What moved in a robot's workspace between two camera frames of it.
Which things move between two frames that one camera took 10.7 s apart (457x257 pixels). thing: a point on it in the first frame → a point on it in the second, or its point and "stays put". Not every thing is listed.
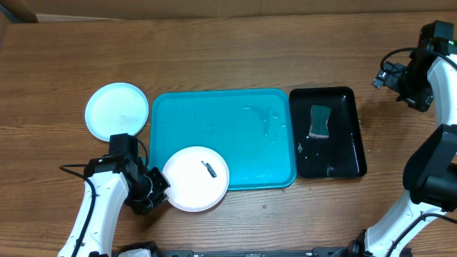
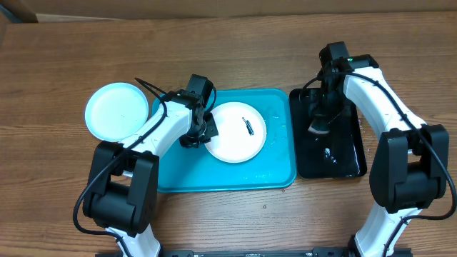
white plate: (198, 178) → (242, 132)
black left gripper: (141, 206) → (186, 142)
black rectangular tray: (341, 154) stays put
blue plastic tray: (252, 129) stays put
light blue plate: (114, 108) stays put
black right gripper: (394, 80) → (320, 116)
